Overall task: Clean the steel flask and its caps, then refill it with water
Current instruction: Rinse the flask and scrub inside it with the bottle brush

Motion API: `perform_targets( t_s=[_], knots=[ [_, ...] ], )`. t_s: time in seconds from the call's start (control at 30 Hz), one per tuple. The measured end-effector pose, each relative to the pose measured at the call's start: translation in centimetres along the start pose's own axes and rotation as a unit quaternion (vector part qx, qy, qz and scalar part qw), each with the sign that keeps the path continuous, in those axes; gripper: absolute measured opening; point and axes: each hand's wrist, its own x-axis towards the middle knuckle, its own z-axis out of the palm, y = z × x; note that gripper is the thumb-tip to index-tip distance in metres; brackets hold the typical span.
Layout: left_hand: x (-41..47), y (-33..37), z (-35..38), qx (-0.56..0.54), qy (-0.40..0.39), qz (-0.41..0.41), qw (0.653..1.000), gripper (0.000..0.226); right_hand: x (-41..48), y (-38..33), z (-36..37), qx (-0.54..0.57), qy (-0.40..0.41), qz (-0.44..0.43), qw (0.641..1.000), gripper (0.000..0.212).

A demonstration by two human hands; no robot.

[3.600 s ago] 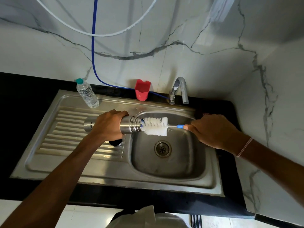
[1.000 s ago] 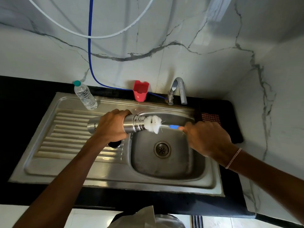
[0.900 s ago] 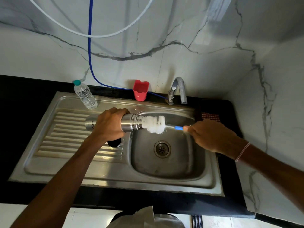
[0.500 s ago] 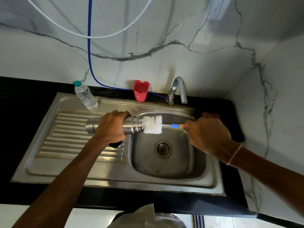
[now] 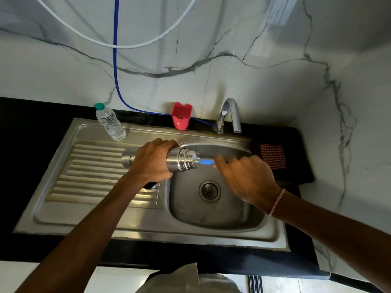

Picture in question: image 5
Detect dark striped floor grate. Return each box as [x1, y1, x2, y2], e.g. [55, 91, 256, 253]
[248, 275, 264, 293]

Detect person's right forearm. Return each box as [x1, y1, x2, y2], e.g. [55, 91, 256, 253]
[270, 190, 391, 293]

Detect chrome sink faucet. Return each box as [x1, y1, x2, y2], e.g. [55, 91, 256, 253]
[216, 98, 242, 135]

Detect steel flask bottle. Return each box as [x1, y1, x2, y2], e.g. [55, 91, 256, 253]
[121, 146, 201, 173]

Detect clear plastic water bottle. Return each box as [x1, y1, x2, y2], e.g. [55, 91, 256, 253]
[94, 102, 127, 141]

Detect white hose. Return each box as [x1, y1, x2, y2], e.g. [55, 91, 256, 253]
[33, 0, 199, 49]

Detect stainless steel sink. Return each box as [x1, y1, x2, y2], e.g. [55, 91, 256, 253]
[13, 118, 291, 252]

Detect blue hose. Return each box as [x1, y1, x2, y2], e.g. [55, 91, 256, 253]
[112, 0, 218, 128]

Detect blue white bottle brush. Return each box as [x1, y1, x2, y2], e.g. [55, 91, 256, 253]
[199, 158, 228, 167]

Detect dark woven tray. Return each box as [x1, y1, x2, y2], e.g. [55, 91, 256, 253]
[252, 128, 315, 184]

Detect person's left forearm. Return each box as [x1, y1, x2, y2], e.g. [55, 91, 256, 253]
[13, 177, 144, 293]

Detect person's right hand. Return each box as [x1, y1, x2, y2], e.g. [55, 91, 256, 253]
[212, 155, 285, 216]

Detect dark trousers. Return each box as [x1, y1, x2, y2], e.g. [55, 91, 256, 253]
[146, 269, 167, 283]

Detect red white thread bracelet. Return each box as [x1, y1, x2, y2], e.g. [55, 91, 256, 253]
[268, 188, 286, 217]

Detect red plastic brush holder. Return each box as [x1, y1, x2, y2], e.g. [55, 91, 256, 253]
[171, 102, 193, 131]

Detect metal sink drain strainer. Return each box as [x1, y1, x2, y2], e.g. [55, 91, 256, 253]
[199, 179, 222, 203]

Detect red checkered cloth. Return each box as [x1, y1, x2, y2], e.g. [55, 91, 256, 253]
[259, 143, 287, 171]

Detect person's left hand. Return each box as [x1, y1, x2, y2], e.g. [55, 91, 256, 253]
[127, 138, 180, 189]

